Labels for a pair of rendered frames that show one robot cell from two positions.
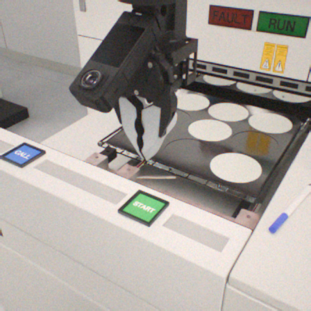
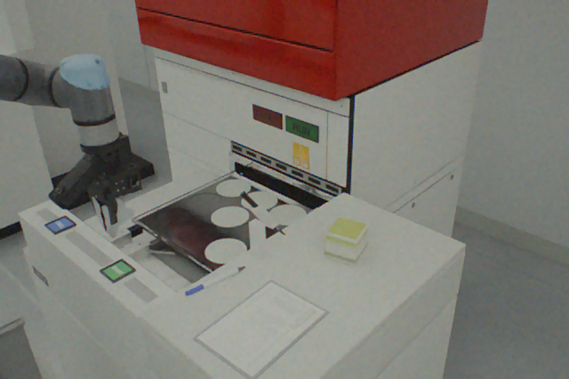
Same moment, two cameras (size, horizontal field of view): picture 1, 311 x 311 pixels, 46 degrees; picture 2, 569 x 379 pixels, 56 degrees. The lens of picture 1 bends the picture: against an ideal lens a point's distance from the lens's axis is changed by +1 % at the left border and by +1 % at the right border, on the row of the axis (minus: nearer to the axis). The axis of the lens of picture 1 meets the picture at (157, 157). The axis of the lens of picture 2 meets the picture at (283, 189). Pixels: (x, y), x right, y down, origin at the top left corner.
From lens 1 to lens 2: 0.74 m
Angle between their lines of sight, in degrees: 11
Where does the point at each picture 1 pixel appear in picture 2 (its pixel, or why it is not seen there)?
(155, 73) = (100, 188)
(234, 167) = (225, 251)
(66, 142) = not seen: hidden behind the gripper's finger
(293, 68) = (315, 166)
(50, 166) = (75, 235)
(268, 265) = (167, 313)
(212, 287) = (136, 325)
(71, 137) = not seen: hidden behind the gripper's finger
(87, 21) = (169, 100)
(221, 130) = (238, 218)
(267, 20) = (292, 124)
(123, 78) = (75, 191)
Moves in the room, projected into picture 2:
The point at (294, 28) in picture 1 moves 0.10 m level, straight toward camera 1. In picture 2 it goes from (309, 133) to (290, 149)
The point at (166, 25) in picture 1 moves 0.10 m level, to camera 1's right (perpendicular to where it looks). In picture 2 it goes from (113, 159) to (162, 163)
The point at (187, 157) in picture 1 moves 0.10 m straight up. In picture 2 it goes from (194, 238) to (189, 205)
